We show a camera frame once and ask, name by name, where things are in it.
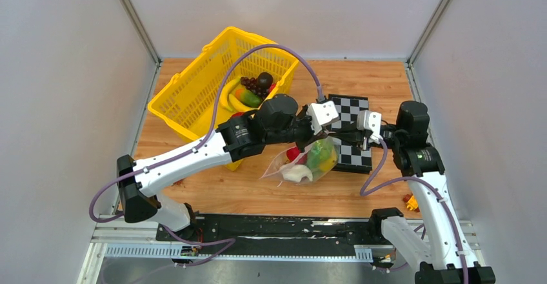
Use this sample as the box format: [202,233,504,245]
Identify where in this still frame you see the white oyster mushroom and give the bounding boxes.
[281,165,313,183]

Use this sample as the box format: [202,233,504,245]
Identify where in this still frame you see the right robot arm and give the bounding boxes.
[330,101,496,283]

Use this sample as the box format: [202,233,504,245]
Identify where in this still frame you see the dark avocado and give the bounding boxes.
[256,72,274,90]

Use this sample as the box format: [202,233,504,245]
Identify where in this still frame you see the aluminium frame base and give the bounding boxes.
[78,208,463,283]

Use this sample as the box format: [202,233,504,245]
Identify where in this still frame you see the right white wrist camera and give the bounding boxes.
[356,110,382,130]

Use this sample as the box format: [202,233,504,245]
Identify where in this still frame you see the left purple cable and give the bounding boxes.
[88,43,328,270]

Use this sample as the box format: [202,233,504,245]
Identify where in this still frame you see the clear zip top bag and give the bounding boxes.
[261,137,339,185]

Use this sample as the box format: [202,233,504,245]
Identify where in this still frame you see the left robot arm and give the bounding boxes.
[117,95,323,241]

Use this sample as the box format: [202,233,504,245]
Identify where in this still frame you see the black white checkerboard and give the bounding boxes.
[328,94,372,174]

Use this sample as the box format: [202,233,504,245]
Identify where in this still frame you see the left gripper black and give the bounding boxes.
[266,105,328,154]

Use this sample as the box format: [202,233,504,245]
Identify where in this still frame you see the dark red pomegranate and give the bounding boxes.
[285,147,308,165]

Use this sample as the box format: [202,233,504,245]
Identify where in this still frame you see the yellow banana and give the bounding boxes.
[228,94,255,112]
[219,78,240,112]
[318,147,338,172]

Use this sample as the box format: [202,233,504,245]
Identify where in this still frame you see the dark red grapes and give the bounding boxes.
[240,77,269,99]

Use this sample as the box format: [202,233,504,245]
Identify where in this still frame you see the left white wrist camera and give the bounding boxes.
[306,100,339,136]

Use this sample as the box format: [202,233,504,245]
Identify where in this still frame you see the orange green mango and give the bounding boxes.
[232,86,263,108]

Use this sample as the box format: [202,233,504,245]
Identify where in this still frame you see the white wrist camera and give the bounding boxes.
[356,110,382,130]
[306,100,339,136]

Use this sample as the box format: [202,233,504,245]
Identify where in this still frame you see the red strawberry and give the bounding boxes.
[268,83,277,93]

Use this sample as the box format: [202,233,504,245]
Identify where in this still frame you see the orange yellow toy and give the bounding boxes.
[403,194,420,212]

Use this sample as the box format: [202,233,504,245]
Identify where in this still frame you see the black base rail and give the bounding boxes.
[177,214,395,259]

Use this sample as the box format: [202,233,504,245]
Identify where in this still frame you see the green vegetable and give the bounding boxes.
[306,139,335,172]

